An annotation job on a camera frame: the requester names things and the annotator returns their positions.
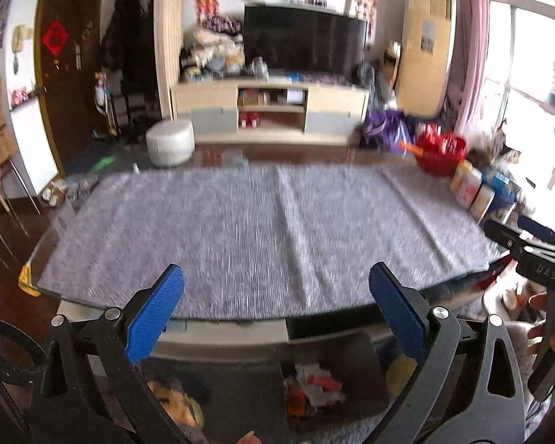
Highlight beige television cabinet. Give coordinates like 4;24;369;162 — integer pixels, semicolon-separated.
172;78;370;145

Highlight red diamond door sign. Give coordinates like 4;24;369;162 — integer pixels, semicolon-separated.
41;19;69;58

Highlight black strap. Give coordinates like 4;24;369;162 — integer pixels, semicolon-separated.
0;312;47;384

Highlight metal chair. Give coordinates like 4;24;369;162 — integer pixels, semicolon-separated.
0;157;42;236

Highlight purple bag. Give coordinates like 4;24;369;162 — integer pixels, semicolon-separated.
361;110;419;151

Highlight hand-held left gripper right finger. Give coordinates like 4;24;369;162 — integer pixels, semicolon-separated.
368;261;527;444

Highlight glass coffee table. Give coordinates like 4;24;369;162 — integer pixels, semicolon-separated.
17;148;528;357

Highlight jar with cream label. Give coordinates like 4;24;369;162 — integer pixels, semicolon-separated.
472;185;495;223

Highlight grey woven table mat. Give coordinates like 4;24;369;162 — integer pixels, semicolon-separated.
37;163;509;322

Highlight wall intercom phone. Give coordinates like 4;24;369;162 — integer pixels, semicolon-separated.
11;25;26;75

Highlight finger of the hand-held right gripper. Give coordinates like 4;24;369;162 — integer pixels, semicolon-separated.
517;215;555;251
484;218;529;256

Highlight beige standing air conditioner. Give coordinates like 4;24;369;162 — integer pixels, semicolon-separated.
395;0;458;118

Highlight white round stool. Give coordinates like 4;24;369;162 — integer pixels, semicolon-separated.
145;119;196;167

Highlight pink curtain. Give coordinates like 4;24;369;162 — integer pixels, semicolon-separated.
444;0;491;135

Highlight blue carton box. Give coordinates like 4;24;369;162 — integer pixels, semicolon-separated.
483;166;521;223

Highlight dark bag pile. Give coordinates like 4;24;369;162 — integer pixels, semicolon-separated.
356;41;401;102

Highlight red plastic basket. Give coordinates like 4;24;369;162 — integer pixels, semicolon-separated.
414;122;468;176

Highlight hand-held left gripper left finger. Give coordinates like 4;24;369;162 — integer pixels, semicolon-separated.
24;263;199;444

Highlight brown wooden door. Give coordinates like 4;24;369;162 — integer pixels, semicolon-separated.
33;0;114;176

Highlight dark hanging coats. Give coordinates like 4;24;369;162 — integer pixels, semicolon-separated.
97;0;160;98

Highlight white board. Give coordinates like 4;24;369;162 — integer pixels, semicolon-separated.
9;97;60;197

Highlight large window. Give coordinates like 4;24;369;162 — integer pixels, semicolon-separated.
483;0;555;223

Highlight yellow table corner guard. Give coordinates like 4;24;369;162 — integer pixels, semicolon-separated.
18;263;42;297

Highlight grey metal trash bin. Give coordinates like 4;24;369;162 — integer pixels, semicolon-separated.
139;333;391;444

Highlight black flat television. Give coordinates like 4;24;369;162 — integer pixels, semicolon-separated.
243;4;368;77

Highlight wooden slatted screen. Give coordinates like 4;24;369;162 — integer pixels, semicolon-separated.
152;0;186;121

